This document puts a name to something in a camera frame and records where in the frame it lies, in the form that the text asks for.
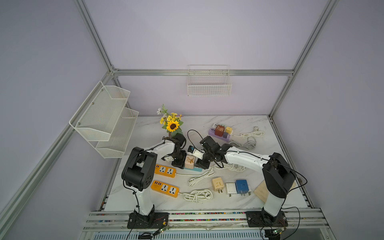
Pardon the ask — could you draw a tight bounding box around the sunflower bouquet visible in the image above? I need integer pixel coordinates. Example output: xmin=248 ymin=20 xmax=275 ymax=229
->
xmin=157 ymin=105 xmax=184 ymax=137

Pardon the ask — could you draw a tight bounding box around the pink butterfly cube adapter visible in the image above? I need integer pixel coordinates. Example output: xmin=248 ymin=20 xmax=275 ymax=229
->
xmin=185 ymin=155 xmax=196 ymax=170

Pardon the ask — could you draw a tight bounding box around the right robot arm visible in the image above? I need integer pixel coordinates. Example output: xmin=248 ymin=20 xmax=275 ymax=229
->
xmin=188 ymin=136 xmax=296 ymax=220

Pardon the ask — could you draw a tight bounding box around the brown cube adapter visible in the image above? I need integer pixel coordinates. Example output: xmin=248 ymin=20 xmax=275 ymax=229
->
xmin=215 ymin=125 xmax=226 ymax=137

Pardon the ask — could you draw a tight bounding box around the beige work glove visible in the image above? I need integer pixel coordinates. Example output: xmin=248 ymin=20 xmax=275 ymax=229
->
xmin=253 ymin=179 xmax=298 ymax=204

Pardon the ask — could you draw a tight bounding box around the white two-tier mesh shelf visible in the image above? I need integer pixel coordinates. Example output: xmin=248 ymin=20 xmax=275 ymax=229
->
xmin=69 ymin=82 xmax=139 ymax=159

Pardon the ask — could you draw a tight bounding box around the grey cable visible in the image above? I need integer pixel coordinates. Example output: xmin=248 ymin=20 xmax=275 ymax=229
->
xmin=229 ymin=137 xmax=258 ymax=151

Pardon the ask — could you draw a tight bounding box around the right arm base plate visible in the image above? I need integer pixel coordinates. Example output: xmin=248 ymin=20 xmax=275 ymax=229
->
xmin=246 ymin=211 xmax=288 ymax=228

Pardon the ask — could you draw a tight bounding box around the white wire wall basket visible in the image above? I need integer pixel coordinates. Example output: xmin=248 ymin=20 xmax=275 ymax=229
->
xmin=187 ymin=65 xmax=232 ymax=97

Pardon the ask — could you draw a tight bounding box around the white charger plug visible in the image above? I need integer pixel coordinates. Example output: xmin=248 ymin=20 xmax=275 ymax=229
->
xmin=226 ymin=183 xmax=237 ymax=198

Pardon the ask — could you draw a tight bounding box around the purple power strip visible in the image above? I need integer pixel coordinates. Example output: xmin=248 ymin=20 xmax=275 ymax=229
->
xmin=208 ymin=128 xmax=231 ymax=142

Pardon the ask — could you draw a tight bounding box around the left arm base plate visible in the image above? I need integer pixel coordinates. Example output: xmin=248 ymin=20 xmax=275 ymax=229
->
xmin=127 ymin=212 xmax=170 ymax=230

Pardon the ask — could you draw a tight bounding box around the yellow cube adapter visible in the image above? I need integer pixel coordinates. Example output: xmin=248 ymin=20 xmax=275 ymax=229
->
xmin=226 ymin=127 xmax=233 ymax=135

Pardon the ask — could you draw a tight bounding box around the teal power strip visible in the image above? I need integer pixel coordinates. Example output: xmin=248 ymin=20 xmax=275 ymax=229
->
xmin=184 ymin=167 xmax=203 ymax=172

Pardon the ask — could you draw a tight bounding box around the blue cube plug adapter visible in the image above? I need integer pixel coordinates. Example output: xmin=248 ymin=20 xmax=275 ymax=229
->
xmin=235 ymin=180 xmax=251 ymax=196

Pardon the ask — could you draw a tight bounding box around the aluminium front rail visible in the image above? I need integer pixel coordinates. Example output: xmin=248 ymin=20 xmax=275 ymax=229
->
xmin=80 ymin=207 xmax=336 ymax=240

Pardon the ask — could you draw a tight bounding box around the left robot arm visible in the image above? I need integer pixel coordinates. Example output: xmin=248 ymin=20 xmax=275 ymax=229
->
xmin=122 ymin=134 xmax=187 ymax=217

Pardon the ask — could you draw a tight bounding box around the orange power strip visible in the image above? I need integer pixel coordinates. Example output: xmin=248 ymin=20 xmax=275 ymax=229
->
xmin=151 ymin=180 xmax=180 ymax=198
xmin=155 ymin=164 xmax=177 ymax=178

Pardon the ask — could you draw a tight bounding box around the beige cube plug adapter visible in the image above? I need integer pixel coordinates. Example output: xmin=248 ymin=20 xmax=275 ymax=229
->
xmin=212 ymin=177 xmax=225 ymax=193

